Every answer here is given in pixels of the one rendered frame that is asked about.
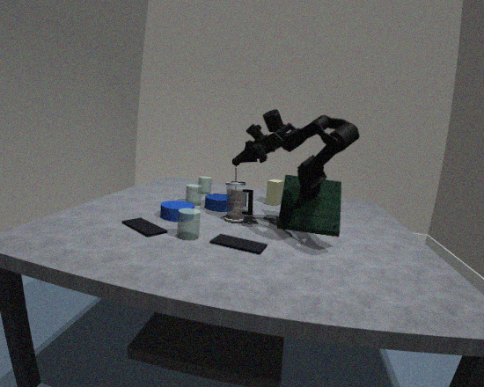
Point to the glass french press with black handle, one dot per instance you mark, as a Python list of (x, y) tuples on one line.
[(235, 199)]

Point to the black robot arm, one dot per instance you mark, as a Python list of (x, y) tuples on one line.
[(310, 172)]

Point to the pale yellow block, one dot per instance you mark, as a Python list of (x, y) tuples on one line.
[(274, 192)]

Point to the blue short cylinder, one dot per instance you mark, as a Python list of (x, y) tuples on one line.
[(170, 209), (215, 202)]

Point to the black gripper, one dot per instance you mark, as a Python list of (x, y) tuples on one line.
[(254, 150)]

